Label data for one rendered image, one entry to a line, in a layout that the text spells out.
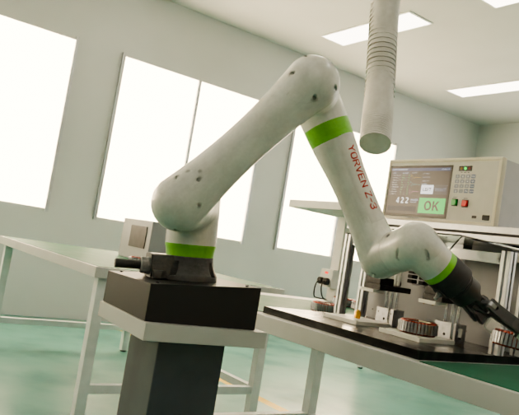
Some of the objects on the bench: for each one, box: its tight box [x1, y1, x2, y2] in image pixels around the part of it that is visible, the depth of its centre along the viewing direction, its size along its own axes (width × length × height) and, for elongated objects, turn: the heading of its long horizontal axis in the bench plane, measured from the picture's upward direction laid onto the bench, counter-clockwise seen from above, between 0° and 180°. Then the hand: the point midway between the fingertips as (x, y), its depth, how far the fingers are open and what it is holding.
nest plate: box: [323, 312, 390, 328], centre depth 199 cm, size 15×15×1 cm
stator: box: [397, 317, 438, 338], centre depth 180 cm, size 11×11×4 cm
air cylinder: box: [435, 319, 466, 343], centre depth 188 cm, size 5×8×6 cm
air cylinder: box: [375, 306, 404, 327], centre depth 208 cm, size 5×8×6 cm
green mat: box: [258, 295, 354, 315], centre depth 255 cm, size 94×61×1 cm, turn 13°
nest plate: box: [379, 327, 455, 345], centre depth 180 cm, size 15×15×1 cm
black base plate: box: [263, 306, 519, 366], centre depth 190 cm, size 47×64×2 cm
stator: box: [310, 301, 334, 313], centre depth 240 cm, size 11×11×4 cm
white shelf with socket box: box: [289, 199, 350, 302], centre depth 298 cm, size 35×37×46 cm
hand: (515, 338), depth 152 cm, fingers closed on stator, 11 cm apart
